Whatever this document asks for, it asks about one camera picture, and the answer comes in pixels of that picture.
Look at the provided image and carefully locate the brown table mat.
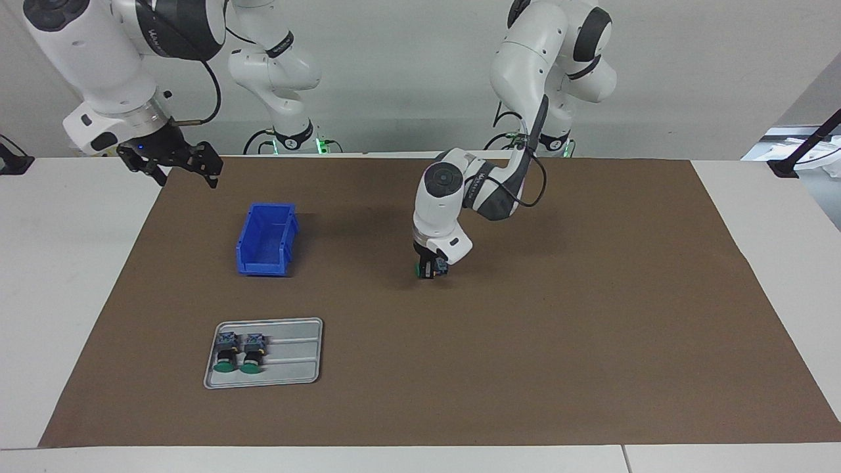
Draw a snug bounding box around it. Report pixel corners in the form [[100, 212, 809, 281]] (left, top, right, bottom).
[[38, 156, 841, 449]]

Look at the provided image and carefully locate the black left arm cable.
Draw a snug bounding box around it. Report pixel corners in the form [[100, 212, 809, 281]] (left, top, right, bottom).
[[489, 95, 549, 209]]

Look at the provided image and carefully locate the black base power cable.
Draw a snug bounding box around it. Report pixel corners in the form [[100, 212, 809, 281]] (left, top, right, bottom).
[[484, 108, 526, 150], [242, 128, 275, 156]]

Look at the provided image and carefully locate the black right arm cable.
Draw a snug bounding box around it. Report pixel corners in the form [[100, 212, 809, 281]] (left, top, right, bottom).
[[172, 59, 222, 127]]

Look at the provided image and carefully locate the blue plastic storage bin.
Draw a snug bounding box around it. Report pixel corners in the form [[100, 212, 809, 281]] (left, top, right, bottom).
[[236, 202, 300, 277]]

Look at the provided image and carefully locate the black angled stand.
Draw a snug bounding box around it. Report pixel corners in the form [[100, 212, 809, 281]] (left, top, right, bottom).
[[767, 108, 841, 179]]

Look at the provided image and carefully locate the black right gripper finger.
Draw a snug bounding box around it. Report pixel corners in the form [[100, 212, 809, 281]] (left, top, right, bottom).
[[185, 141, 224, 190], [128, 156, 169, 187]]

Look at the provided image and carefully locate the black table clamp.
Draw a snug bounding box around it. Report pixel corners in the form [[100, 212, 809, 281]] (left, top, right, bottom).
[[0, 135, 35, 175]]

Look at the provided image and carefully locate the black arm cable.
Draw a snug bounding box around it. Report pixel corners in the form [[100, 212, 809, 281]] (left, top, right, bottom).
[[489, 95, 549, 209], [172, 59, 222, 127]]

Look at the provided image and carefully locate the silver metal tray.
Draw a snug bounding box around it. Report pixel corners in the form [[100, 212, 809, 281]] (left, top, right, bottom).
[[203, 317, 324, 390]]

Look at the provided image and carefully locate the green push button switch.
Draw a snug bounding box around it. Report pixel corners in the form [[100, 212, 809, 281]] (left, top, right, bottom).
[[414, 258, 451, 281], [239, 333, 267, 375], [214, 332, 239, 374]]

